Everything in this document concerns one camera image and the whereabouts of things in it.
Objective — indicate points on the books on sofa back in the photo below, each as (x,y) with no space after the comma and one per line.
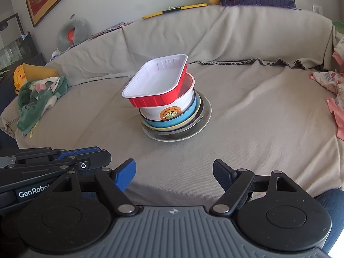
(110,29)

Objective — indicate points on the pink floral baby clothes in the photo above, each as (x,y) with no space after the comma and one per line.
(333,82)

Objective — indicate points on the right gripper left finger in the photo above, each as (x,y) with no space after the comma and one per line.
(97,193)

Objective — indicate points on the yellow black stick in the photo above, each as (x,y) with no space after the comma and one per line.
(175,9)

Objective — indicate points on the white plate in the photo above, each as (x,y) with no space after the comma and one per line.
(187,134)

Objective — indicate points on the white paper bowl orange sticker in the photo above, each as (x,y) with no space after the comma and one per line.
(167,112)

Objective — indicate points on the blue jeans knee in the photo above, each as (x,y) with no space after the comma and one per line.
(333,201)

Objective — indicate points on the navy striped cushion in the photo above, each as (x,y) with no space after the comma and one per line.
(274,3)

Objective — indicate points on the stainless steel bowl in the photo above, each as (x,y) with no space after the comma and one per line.
(186,125)

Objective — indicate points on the blue ceramic bowl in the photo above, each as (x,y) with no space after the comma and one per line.
(177,120)

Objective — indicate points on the green floral cloth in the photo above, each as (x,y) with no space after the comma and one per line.
(35,98)

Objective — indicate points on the red white foil tray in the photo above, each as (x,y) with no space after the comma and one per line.
(158,82)

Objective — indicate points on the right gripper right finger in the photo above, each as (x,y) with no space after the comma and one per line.
(240,184)

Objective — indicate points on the grey neck pillow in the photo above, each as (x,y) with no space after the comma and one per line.
(72,33)

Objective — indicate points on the beige sofa cover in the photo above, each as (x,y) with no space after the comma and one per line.
(252,63)

